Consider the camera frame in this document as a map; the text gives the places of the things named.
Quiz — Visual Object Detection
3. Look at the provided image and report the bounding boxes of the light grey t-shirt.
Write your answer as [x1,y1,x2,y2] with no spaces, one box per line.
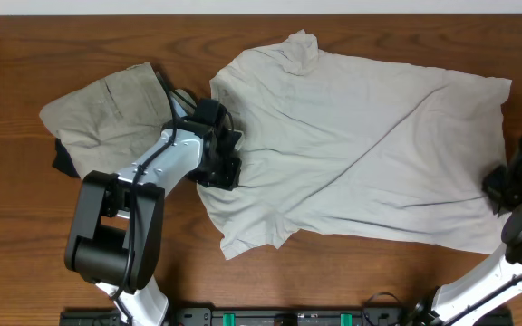
[198,32,511,259]

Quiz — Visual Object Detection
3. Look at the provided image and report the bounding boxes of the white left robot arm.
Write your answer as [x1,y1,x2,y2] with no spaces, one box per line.
[60,119,244,325]

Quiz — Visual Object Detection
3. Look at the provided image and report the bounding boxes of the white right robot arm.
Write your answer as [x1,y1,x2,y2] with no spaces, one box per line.
[402,134,522,326]

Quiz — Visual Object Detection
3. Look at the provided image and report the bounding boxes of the folded khaki shorts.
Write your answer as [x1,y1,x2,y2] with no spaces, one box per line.
[40,62,172,178]

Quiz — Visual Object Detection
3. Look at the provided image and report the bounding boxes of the black garment under shorts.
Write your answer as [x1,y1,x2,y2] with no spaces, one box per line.
[52,139,80,178]

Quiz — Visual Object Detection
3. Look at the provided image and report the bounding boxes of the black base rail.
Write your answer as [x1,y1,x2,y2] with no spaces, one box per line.
[59,292,515,326]

